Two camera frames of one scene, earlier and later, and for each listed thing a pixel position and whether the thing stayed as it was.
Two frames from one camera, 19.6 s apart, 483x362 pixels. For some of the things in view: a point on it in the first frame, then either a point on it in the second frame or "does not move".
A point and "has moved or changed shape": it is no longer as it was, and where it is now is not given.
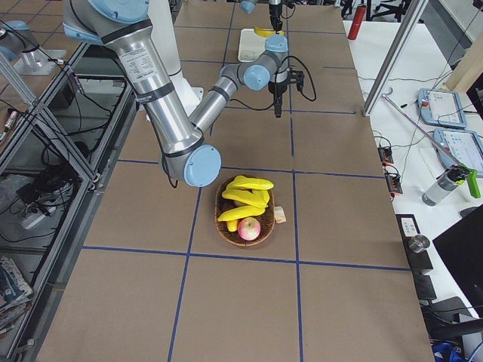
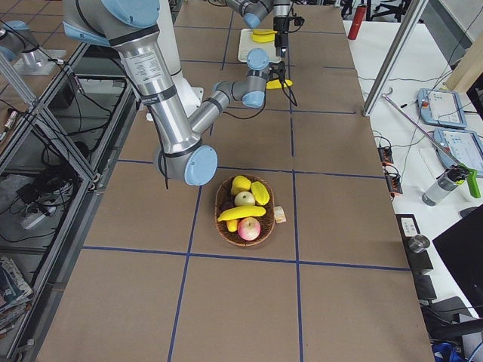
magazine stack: (15, 292) does not move
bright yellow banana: (259, 198) → (263, 38)
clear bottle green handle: (450, 179) does not move
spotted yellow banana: (262, 32) does not move
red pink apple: (249, 228) does not move
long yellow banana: (250, 182) has moved or changed shape
